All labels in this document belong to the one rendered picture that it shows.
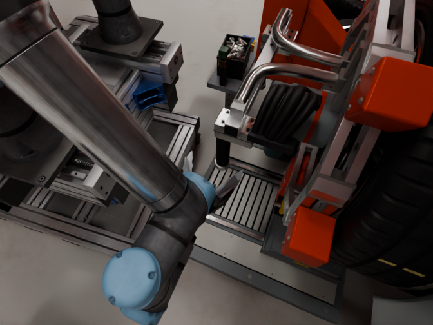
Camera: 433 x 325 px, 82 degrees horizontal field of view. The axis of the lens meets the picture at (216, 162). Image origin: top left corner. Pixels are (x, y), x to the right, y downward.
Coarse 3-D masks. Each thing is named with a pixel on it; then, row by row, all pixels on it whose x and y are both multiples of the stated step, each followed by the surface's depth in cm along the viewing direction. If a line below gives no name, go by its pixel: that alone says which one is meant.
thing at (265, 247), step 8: (272, 216) 124; (272, 224) 122; (272, 232) 120; (264, 240) 119; (272, 240) 119; (264, 248) 117; (272, 256) 118; (280, 256) 113; (296, 264) 113; (312, 272) 113; (320, 272) 109; (328, 280) 113; (336, 280) 108
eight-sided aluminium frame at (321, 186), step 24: (384, 0) 44; (408, 0) 44; (360, 24) 58; (384, 24) 41; (408, 24) 41; (384, 48) 38; (408, 48) 38; (360, 72) 38; (336, 144) 41; (360, 144) 40; (312, 168) 84; (360, 168) 40; (288, 192) 76; (312, 192) 44; (336, 192) 42; (288, 216) 59
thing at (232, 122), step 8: (288, 24) 65; (272, 40) 61; (264, 48) 60; (272, 48) 60; (264, 56) 58; (272, 56) 58; (256, 64) 57; (256, 88) 53; (248, 104) 51; (248, 112) 52; (232, 120) 48; (240, 120) 48; (224, 128) 49; (232, 128) 48; (240, 128) 50
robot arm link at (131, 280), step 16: (144, 240) 36; (160, 240) 36; (176, 240) 37; (128, 256) 33; (144, 256) 33; (160, 256) 35; (176, 256) 37; (112, 272) 32; (128, 272) 32; (144, 272) 32; (160, 272) 34; (112, 288) 31; (128, 288) 31; (144, 288) 31; (160, 288) 35; (112, 304) 31; (128, 304) 31; (144, 304) 33
